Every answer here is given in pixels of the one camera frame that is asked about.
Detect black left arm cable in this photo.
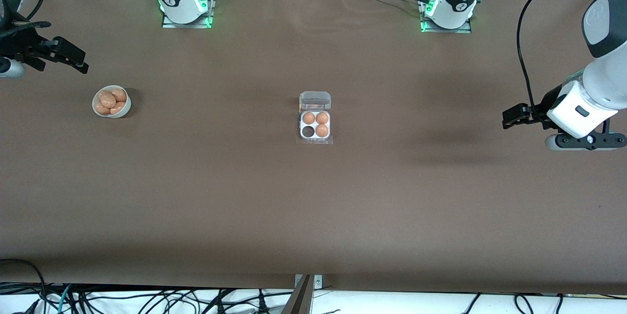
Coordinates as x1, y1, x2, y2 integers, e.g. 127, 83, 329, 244
517, 0, 627, 111

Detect teal cable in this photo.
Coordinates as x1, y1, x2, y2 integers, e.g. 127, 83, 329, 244
57, 283, 74, 314

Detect silver table edge bracket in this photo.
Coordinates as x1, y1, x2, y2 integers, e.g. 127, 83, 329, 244
294, 274, 324, 290

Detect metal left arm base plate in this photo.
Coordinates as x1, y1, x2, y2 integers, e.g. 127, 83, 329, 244
419, 0, 473, 34

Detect clear plastic egg box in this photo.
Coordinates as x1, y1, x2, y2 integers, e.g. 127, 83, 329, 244
297, 91, 334, 146

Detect dark metal bar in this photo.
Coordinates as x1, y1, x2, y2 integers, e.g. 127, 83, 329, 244
281, 275, 314, 314

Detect white bowl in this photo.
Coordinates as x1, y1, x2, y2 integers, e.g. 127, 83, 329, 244
92, 85, 132, 119

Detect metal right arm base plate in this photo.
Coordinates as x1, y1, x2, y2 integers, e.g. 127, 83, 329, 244
162, 0, 215, 29

